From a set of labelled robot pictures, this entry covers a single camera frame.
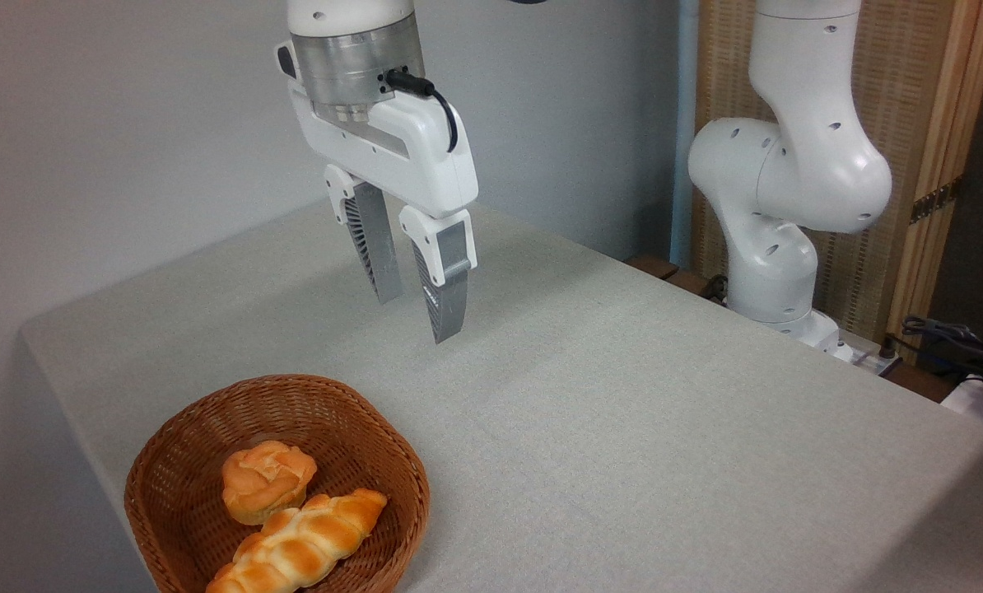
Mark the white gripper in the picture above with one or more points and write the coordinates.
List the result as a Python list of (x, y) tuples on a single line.
[(417, 156)]

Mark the long braided bread loaf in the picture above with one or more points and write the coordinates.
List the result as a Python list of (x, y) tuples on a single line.
[(302, 543)]

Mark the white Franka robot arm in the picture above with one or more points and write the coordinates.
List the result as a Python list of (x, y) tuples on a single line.
[(796, 173)]

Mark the brown wicker basket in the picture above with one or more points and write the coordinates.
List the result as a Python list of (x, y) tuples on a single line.
[(376, 445)]

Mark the round golden bread bun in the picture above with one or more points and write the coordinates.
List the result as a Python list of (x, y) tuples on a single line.
[(265, 478)]

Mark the grey tablecloth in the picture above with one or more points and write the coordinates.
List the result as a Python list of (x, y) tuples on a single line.
[(623, 395)]

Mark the wooden rattan folding screen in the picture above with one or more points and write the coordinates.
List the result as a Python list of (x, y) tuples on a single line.
[(911, 99)]

